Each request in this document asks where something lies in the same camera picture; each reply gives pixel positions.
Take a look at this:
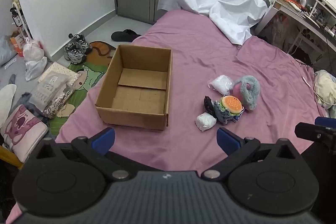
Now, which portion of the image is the pink cartoon cushion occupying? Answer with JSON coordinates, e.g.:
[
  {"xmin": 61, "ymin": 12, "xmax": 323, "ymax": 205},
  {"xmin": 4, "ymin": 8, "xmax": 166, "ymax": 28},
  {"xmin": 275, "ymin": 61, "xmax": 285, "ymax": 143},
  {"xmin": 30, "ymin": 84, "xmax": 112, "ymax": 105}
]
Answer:
[{"xmin": 0, "ymin": 105, "xmax": 49, "ymax": 164}]

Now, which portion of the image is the white cable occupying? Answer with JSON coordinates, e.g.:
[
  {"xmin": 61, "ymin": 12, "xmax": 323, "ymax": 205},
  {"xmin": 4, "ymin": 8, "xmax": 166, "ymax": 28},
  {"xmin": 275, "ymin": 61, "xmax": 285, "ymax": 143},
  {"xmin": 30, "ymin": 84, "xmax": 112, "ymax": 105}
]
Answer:
[{"xmin": 302, "ymin": 76, "xmax": 336, "ymax": 106}]

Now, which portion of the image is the blue tissue packet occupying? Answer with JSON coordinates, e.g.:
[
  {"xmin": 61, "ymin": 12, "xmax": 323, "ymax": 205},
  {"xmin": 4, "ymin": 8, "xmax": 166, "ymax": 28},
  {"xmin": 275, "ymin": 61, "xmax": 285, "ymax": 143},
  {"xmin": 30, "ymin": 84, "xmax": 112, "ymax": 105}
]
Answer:
[{"xmin": 231, "ymin": 106, "xmax": 245, "ymax": 123}]

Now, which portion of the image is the cream floral pillow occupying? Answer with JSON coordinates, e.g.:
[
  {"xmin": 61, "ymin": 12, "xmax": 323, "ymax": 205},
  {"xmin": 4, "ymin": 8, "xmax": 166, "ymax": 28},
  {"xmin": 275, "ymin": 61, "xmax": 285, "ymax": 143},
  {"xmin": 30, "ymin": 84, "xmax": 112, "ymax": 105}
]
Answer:
[{"xmin": 314, "ymin": 70, "xmax": 336, "ymax": 110}]

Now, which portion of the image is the grey plastic bag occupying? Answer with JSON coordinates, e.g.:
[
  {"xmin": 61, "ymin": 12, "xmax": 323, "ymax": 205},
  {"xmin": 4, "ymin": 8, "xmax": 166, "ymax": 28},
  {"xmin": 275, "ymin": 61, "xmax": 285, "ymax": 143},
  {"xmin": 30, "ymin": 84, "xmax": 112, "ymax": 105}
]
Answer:
[{"xmin": 0, "ymin": 35, "xmax": 17, "ymax": 66}]

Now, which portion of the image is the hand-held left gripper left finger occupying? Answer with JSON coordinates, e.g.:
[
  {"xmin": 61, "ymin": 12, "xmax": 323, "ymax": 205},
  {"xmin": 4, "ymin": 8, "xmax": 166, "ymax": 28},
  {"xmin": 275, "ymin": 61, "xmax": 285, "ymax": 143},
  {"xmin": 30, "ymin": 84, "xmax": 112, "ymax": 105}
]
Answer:
[{"xmin": 34, "ymin": 127, "xmax": 130, "ymax": 183}]

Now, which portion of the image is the white desk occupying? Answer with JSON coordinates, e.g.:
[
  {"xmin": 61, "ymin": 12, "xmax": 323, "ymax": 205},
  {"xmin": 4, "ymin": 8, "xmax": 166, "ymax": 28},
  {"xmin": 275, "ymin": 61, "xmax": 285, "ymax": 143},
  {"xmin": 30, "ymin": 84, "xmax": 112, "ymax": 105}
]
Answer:
[{"xmin": 255, "ymin": 0, "xmax": 336, "ymax": 62}]

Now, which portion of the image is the pink bed sheet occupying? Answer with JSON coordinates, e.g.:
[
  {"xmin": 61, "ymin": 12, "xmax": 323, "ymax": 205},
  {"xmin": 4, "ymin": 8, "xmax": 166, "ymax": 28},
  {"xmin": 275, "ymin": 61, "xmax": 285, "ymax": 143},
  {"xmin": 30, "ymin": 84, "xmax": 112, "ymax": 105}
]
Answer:
[{"xmin": 55, "ymin": 9, "xmax": 331, "ymax": 177}]

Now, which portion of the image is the green cartoon rug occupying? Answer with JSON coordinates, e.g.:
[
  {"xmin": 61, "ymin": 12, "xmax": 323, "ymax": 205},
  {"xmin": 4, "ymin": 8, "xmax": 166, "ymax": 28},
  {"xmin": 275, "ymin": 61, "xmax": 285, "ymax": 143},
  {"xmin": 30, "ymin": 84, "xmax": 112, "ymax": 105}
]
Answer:
[{"xmin": 49, "ymin": 41, "xmax": 117, "ymax": 139}]

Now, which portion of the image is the white cloth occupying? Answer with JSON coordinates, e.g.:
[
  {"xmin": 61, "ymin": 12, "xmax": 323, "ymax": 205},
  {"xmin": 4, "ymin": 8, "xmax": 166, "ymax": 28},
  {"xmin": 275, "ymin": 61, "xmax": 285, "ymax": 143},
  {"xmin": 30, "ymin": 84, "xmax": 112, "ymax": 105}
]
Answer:
[{"xmin": 0, "ymin": 84, "xmax": 17, "ymax": 130}]

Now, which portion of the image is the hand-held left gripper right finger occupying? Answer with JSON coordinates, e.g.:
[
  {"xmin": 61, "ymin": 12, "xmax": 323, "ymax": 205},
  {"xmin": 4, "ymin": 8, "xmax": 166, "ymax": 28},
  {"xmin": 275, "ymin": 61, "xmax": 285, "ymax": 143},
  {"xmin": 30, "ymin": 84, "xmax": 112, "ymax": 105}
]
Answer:
[{"xmin": 201, "ymin": 127, "xmax": 302, "ymax": 182}]

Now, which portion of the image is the patterned clear bag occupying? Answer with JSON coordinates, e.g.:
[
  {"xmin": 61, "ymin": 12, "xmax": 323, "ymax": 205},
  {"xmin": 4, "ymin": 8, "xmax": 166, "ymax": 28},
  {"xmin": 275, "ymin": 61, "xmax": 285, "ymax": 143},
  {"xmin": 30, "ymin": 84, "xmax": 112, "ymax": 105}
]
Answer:
[{"xmin": 43, "ymin": 88, "xmax": 76, "ymax": 118}]

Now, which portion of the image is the black slipper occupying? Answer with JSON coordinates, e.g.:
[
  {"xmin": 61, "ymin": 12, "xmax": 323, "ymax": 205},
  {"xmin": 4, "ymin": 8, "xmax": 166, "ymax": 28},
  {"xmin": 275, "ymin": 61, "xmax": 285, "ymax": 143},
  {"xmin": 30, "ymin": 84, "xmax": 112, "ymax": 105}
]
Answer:
[{"xmin": 111, "ymin": 29, "xmax": 142, "ymax": 42}]

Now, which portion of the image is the dark patterned fabric toy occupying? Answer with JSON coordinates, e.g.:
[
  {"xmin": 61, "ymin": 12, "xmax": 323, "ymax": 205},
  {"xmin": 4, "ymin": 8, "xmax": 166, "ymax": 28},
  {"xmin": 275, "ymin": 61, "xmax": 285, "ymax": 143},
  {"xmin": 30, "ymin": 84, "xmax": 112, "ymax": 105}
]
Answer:
[{"xmin": 213, "ymin": 101, "xmax": 235, "ymax": 125}]

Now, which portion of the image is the black stitched fabric toy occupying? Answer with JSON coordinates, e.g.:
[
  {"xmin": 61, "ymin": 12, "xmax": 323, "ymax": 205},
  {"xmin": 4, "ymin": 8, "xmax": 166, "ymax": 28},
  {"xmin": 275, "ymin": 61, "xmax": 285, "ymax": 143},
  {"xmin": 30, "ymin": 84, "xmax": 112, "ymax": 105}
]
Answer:
[{"xmin": 204, "ymin": 95, "xmax": 217, "ymax": 117}]

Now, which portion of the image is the beige dotted package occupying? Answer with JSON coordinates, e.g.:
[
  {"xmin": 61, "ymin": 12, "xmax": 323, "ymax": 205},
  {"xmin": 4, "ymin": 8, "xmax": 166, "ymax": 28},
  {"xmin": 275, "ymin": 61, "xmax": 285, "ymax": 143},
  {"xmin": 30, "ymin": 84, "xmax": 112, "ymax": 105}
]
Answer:
[{"xmin": 38, "ymin": 61, "xmax": 79, "ymax": 83}]

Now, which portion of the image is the clear bag of white filling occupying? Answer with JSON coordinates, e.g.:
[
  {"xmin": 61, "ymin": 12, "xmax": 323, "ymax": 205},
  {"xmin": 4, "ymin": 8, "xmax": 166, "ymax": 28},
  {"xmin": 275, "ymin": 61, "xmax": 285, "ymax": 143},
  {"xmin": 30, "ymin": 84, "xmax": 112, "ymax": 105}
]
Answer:
[{"xmin": 208, "ymin": 74, "xmax": 235, "ymax": 96}]

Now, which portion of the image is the grey parcel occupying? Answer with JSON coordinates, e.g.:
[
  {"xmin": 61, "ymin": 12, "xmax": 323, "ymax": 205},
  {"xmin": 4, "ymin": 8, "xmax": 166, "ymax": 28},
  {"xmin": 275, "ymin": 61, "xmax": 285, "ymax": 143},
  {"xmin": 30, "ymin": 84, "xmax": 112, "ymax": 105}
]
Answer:
[{"xmin": 29, "ymin": 74, "xmax": 74, "ymax": 111}]

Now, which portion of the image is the orange box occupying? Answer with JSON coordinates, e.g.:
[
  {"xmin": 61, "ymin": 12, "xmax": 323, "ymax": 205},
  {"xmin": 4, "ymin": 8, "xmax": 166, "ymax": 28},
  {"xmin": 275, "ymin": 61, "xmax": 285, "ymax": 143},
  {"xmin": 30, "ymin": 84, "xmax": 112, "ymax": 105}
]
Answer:
[{"xmin": 10, "ymin": 31, "xmax": 28, "ymax": 57}]

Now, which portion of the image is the burger plush toy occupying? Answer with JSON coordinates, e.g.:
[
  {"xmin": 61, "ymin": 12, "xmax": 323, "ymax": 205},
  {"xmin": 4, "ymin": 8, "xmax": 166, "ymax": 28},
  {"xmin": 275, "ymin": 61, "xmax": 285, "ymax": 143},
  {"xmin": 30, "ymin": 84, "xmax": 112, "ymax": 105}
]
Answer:
[{"xmin": 221, "ymin": 95, "xmax": 242, "ymax": 114}]

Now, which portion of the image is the white bundle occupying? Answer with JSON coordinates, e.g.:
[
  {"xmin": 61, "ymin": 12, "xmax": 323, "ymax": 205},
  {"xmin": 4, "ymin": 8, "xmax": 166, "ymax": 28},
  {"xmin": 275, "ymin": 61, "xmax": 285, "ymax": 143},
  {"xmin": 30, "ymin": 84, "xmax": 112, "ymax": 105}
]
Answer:
[{"xmin": 195, "ymin": 112, "xmax": 217, "ymax": 132}]

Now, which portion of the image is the white plastic bag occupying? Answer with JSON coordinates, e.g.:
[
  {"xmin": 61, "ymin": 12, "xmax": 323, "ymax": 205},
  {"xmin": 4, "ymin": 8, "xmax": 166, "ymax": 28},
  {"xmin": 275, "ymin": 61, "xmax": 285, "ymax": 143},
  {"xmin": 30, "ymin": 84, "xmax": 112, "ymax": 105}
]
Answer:
[{"xmin": 23, "ymin": 39, "xmax": 48, "ymax": 82}]

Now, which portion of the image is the grey pink plush toy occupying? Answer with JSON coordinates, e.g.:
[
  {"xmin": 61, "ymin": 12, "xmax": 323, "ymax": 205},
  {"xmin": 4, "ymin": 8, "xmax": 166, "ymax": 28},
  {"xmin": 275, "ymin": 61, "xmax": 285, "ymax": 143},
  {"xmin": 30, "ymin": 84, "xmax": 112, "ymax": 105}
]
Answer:
[{"xmin": 232, "ymin": 75, "xmax": 260, "ymax": 111}]

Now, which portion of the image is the cardboard box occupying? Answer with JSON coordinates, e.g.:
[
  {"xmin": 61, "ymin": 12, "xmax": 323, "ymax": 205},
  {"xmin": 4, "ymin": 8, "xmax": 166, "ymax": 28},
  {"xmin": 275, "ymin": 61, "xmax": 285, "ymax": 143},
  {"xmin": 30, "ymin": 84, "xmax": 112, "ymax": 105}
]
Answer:
[{"xmin": 95, "ymin": 44, "xmax": 173, "ymax": 131}]

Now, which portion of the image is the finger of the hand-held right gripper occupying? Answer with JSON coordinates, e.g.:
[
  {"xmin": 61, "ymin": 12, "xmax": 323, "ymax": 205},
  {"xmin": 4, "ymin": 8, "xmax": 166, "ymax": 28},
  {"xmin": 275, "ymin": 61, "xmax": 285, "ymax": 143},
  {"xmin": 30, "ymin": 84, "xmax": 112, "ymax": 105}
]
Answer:
[
  {"xmin": 294, "ymin": 122, "xmax": 336, "ymax": 154},
  {"xmin": 314, "ymin": 116, "xmax": 336, "ymax": 128}
]

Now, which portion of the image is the grey sneaker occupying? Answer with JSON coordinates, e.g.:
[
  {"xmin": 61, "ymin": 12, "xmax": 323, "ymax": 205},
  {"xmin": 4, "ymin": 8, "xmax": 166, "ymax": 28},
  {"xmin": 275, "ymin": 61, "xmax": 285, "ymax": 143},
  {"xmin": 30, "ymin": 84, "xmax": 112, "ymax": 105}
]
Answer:
[
  {"xmin": 69, "ymin": 34, "xmax": 93, "ymax": 52},
  {"xmin": 64, "ymin": 43, "xmax": 86, "ymax": 64}
]

